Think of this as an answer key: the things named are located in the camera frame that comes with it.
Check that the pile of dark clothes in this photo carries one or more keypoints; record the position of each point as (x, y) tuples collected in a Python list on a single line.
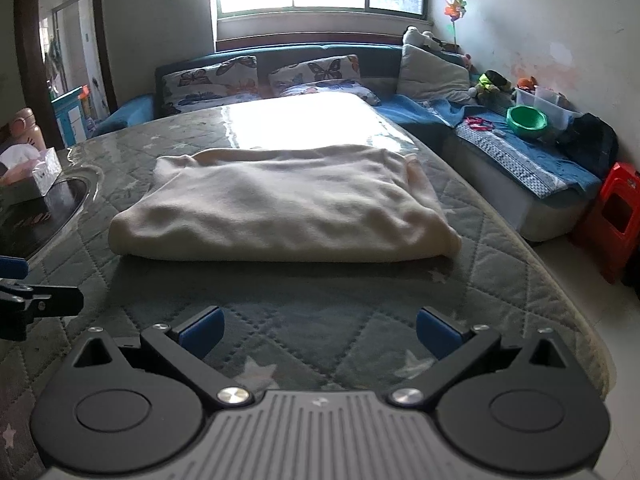
[(591, 143)]

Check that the red box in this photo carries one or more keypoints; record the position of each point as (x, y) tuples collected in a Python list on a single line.
[(611, 229)]

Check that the clear plastic bin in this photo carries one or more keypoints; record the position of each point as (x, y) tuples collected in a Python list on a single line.
[(557, 108)]

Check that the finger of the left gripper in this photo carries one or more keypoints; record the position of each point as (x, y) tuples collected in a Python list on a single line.
[(22, 303), (13, 268)]

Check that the black induction cooktop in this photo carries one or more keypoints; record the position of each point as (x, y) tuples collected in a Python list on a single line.
[(29, 226)]

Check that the colourful pinwheel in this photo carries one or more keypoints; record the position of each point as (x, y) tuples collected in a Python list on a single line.
[(455, 10)]

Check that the pink water bottle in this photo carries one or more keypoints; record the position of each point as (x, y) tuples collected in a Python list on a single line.
[(24, 130)]

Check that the green black toy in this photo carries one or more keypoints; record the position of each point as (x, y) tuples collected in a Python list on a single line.
[(490, 82)]

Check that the orange toy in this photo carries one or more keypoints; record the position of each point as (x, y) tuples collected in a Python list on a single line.
[(528, 84)]

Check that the butterfly pillow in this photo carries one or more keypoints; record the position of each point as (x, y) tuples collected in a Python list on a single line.
[(334, 74), (228, 82)]

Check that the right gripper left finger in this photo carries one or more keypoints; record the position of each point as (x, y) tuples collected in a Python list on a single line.
[(179, 352)]

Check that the grey cushion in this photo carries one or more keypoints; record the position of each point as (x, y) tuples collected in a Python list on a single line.
[(424, 76)]

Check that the cream sweatshirt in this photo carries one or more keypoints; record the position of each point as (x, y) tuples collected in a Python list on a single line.
[(342, 203)]

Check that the green plastic bowl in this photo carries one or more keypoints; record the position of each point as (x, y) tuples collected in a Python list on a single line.
[(526, 122)]

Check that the tissue box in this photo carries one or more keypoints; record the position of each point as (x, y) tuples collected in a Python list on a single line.
[(27, 174)]

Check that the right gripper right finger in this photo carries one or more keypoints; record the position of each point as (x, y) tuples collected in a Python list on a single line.
[(460, 352)]

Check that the right butterfly pillow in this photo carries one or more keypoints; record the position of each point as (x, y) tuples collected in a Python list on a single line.
[(334, 74)]

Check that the blue sofa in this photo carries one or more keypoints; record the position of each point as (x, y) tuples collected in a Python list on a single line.
[(539, 192)]

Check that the left butterfly pillow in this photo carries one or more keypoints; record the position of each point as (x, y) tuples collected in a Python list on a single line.
[(228, 82)]

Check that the pink scissors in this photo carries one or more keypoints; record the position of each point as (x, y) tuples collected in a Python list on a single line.
[(481, 124)]

